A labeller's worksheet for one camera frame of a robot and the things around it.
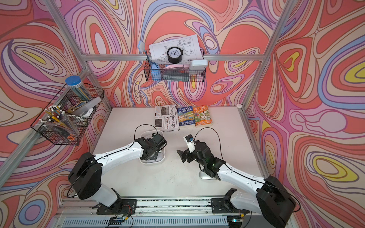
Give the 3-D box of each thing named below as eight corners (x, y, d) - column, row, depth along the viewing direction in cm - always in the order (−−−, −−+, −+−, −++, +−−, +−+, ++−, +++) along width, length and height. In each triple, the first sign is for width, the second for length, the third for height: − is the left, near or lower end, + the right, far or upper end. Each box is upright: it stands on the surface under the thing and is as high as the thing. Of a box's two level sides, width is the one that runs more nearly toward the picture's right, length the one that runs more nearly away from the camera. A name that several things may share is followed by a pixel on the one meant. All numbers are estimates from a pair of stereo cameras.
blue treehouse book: (179, 128, 108) (179, 126, 105) (176, 109, 121) (176, 107, 118) (196, 126, 109) (196, 124, 106) (192, 108, 122) (192, 106, 119)
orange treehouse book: (195, 127, 107) (196, 125, 105) (192, 107, 121) (192, 106, 119) (212, 126, 108) (213, 124, 106) (207, 107, 122) (207, 105, 120)
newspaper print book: (155, 133, 104) (154, 131, 102) (155, 109, 120) (154, 106, 118) (180, 130, 105) (180, 128, 103) (176, 106, 122) (176, 104, 120)
